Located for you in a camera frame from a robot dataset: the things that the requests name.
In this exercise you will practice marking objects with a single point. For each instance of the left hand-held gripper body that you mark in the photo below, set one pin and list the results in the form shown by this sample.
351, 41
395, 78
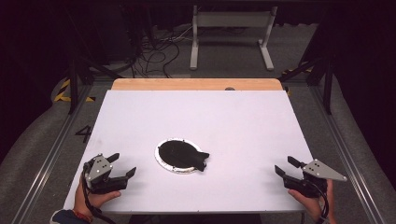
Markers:
99, 170

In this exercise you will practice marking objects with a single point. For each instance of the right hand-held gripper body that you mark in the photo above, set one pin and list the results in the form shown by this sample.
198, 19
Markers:
314, 177

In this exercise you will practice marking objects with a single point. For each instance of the white plate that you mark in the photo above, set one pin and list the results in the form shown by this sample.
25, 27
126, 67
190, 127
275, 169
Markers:
180, 155

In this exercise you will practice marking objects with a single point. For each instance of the person's right hand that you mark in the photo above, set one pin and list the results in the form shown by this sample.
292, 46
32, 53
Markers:
311, 203

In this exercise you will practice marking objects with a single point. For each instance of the person's left hand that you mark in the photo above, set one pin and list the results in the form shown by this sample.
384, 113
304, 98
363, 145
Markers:
93, 200

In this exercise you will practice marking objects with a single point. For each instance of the yellow black floor tape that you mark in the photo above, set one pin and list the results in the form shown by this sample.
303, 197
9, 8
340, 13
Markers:
63, 93

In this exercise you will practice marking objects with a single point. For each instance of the black metal stand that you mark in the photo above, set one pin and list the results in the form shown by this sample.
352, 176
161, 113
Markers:
74, 84
327, 81

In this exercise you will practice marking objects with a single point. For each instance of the white board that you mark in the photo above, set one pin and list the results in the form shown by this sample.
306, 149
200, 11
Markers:
199, 115

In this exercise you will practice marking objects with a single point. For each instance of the wooden table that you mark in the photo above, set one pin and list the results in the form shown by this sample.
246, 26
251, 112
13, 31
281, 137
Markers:
174, 84

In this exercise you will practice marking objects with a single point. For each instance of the white metal stand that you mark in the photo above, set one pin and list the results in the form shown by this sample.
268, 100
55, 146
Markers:
232, 20

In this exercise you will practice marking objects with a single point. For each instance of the aluminium floor rail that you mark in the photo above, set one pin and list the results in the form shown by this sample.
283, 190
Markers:
46, 161
345, 155

